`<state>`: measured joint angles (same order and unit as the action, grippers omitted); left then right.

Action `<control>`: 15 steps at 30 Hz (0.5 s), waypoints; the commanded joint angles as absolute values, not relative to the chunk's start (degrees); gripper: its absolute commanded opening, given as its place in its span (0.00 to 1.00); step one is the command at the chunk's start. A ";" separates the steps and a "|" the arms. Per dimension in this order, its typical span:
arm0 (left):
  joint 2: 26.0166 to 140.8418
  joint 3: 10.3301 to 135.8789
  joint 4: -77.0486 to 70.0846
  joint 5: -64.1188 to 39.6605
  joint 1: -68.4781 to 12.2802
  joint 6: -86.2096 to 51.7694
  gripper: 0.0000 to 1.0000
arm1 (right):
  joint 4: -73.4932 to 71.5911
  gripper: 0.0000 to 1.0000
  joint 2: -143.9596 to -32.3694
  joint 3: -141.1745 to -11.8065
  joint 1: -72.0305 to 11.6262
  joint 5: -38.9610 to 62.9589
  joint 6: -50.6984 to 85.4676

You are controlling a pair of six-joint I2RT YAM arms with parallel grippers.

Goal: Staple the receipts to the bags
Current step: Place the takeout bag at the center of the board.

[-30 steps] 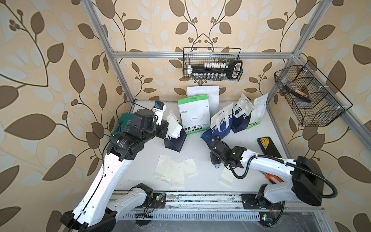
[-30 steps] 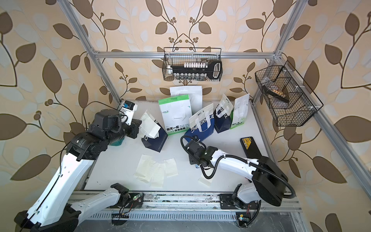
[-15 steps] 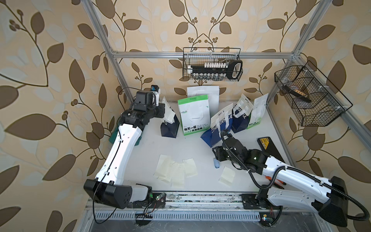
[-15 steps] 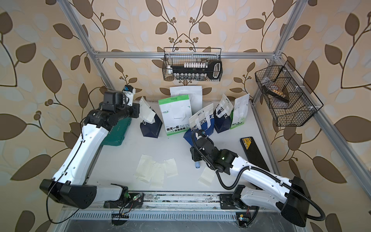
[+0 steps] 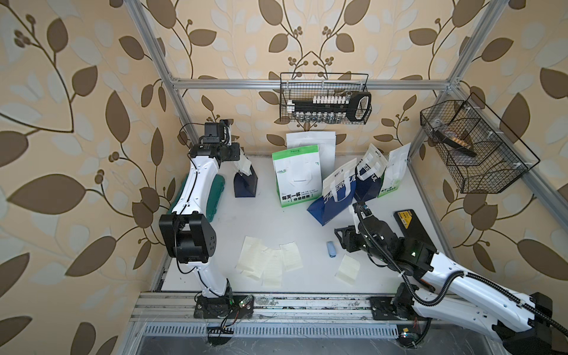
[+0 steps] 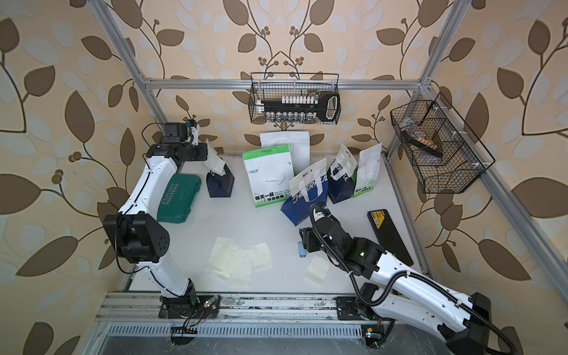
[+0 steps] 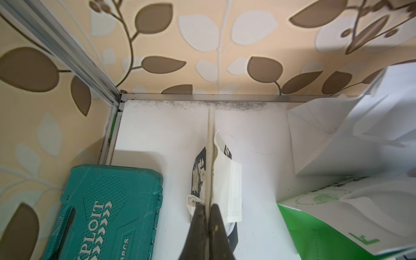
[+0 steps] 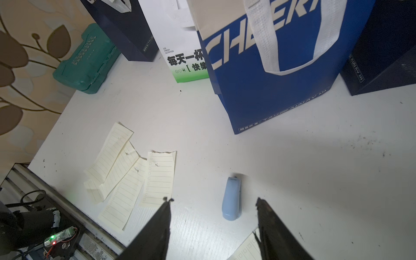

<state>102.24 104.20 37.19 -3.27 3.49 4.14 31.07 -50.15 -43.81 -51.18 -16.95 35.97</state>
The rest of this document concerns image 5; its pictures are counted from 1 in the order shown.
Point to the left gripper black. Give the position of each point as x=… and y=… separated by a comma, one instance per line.
x=234, y=156

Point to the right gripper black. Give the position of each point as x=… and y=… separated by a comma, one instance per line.
x=347, y=237

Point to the light blue stapler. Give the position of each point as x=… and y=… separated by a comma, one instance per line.
x=332, y=252

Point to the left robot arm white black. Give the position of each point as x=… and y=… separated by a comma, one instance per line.
x=188, y=235

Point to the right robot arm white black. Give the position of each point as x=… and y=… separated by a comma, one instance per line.
x=435, y=287

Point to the black yellow-labelled device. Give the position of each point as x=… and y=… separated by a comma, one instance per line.
x=412, y=227

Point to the green plastic tool case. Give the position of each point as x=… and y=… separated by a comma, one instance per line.
x=215, y=197

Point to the dark navy bag right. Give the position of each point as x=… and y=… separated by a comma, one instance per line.
x=369, y=174

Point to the green white cool tea bag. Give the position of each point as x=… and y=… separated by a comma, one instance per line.
x=298, y=175

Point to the white green bag right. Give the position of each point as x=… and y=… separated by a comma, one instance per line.
x=396, y=169

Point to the white flat bag back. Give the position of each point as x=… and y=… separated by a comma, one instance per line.
x=326, y=142

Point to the object in right basket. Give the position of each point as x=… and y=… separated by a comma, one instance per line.
x=453, y=146

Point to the black socket set holder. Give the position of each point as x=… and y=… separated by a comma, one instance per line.
x=352, y=108

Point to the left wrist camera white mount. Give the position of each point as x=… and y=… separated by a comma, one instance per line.
x=217, y=132

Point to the blue takeaway bag white handles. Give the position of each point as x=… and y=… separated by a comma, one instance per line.
x=338, y=191

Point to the back wire basket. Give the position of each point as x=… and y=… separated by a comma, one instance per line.
x=305, y=85

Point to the wire basket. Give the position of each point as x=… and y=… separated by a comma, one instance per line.
x=502, y=156
x=305, y=85

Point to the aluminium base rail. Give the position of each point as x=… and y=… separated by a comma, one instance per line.
x=300, y=308

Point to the right wire basket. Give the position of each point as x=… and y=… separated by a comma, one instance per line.
x=502, y=156

